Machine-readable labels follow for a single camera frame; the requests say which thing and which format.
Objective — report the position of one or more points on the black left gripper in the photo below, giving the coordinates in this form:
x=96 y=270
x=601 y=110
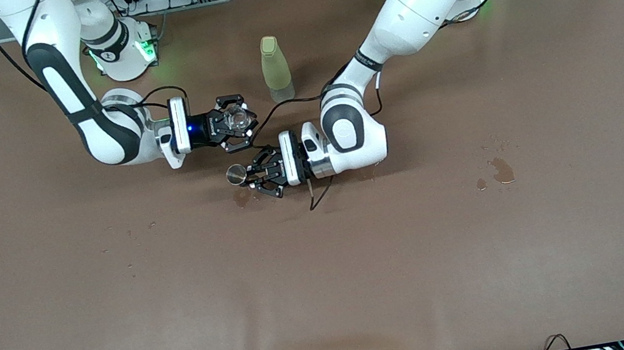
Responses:
x=276 y=171

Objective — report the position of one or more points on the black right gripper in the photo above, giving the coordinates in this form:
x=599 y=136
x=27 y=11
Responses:
x=204 y=129

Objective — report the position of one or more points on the clear glass cup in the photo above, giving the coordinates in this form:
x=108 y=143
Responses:
x=238 y=117

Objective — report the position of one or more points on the steel jigger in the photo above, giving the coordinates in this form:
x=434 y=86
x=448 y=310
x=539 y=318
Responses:
x=236 y=175

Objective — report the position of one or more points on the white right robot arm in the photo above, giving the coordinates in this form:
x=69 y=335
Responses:
x=26 y=20

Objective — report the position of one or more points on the yellow-green bottle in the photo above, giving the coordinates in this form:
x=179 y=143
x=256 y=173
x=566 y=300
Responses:
x=275 y=70

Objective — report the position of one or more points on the brown table mat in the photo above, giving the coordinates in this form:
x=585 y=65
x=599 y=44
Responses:
x=332 y=298

